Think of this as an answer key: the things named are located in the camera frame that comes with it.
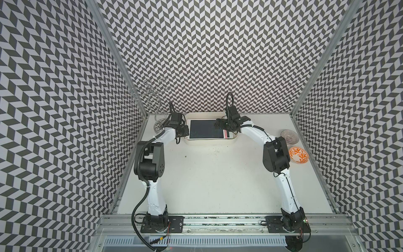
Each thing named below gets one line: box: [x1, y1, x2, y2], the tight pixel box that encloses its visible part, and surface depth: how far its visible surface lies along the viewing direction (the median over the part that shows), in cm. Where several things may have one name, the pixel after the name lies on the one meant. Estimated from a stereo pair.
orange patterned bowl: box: [288, 145, 310, 165], surface depth 96 cm
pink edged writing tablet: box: [185, 119, 235, 140], surface depth 107 cm
